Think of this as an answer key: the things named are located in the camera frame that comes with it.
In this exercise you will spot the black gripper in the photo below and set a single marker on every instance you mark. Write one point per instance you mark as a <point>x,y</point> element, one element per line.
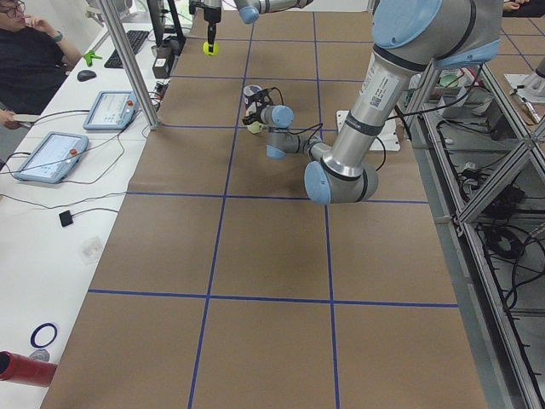
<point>210,14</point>
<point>257,113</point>

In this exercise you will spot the white blue tennis ball can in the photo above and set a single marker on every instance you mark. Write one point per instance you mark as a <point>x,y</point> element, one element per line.
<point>247,91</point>

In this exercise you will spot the yellow Wilson tennis ball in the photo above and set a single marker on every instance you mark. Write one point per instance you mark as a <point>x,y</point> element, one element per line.
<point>255,128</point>

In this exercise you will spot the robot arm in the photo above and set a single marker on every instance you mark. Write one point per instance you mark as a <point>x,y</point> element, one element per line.
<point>407,35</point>
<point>248,10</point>

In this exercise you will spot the black box with label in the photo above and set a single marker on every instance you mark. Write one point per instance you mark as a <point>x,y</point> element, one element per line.
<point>164,62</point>

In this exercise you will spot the green plastic part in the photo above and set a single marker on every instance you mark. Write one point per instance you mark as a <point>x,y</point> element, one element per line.
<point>90,56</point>

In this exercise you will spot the upper teach pendant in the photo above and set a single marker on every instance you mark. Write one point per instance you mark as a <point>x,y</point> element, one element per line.
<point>112,110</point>

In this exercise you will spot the teach pendant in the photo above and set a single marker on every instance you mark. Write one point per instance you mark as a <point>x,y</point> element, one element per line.
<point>112,110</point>
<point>54,158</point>

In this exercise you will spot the black computer mouse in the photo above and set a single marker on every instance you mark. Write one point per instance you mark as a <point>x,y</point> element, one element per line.
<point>86,75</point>

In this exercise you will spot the brown paper table cover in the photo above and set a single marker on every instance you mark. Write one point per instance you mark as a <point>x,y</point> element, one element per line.
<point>223,286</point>

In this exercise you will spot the seated person black shirt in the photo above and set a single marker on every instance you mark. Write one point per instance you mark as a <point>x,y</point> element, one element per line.
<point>35,58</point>

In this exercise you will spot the lower teach pendant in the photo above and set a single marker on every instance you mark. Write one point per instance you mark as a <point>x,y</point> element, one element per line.
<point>54,158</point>

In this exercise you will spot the small black square device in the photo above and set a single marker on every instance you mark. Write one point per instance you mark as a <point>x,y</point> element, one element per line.
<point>66,218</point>

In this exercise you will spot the red bottle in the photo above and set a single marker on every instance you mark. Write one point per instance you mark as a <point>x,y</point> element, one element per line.
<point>16,368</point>

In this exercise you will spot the aluminium frame post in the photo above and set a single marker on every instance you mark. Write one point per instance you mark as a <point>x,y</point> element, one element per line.
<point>130,65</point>

